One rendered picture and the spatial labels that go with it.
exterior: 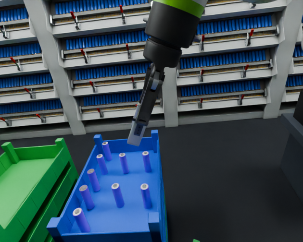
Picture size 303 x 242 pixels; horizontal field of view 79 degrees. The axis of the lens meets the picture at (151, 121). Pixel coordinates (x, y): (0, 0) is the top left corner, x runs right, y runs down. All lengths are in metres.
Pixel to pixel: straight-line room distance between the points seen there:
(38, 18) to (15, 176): 0.90
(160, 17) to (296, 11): 1.11
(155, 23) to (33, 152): 0.57
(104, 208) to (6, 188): 0.31
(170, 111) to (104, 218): 0.95
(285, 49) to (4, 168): 1.48
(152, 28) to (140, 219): 0.38
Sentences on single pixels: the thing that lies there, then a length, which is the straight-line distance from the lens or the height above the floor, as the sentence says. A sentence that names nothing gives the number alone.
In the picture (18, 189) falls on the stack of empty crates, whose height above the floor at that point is 0.32.
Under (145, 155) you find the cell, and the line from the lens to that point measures 0.50.
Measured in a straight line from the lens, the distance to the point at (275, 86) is 1.46.
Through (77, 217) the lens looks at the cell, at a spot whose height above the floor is 0.38.
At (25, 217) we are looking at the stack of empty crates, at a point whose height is 0.34.
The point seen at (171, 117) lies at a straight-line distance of 1.32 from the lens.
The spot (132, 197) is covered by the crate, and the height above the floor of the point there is 0.32.
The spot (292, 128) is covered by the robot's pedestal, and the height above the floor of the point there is 0.27.
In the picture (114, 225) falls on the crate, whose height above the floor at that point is 0.32.
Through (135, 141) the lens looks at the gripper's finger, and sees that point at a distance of 0.43.
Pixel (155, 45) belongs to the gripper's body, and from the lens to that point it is 0.36.
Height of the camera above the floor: 0.70
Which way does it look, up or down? 28 degrees down
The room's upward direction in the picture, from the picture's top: 7 degrees counter-clockwise
